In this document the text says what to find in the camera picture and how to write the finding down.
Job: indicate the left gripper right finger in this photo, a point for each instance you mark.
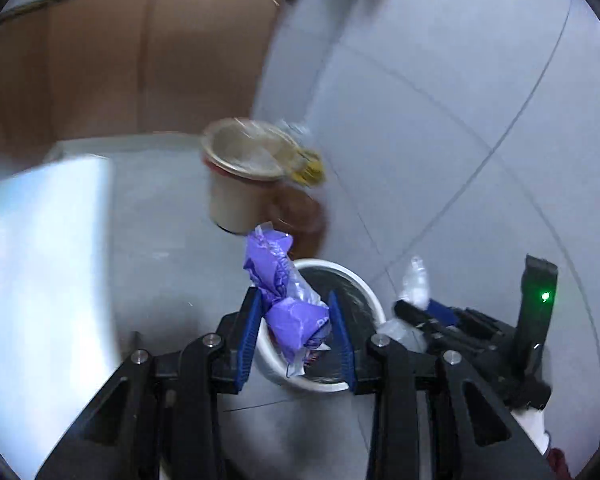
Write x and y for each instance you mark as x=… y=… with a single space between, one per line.
x=343 y=341

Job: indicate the brown kitchen cabinet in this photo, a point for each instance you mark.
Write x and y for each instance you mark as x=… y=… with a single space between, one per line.
x=74 y=69

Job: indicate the clear plastic bag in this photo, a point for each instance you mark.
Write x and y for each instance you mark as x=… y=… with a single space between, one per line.
x=414 y=291

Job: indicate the blue white gloved right hand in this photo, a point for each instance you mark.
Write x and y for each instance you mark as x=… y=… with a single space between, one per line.
x=532 y=422

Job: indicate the landscape print table cover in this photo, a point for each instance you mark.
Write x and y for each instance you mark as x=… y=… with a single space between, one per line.
x=58 y=344

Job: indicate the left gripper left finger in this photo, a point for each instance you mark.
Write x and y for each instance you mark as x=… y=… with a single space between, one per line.
x=245 y=336

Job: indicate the purple wrapper front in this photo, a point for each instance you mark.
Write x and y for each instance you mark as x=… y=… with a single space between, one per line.
x=293 y=311

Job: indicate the tan bucket with lid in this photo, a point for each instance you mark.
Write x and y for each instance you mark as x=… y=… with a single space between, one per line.
x=260 y=172

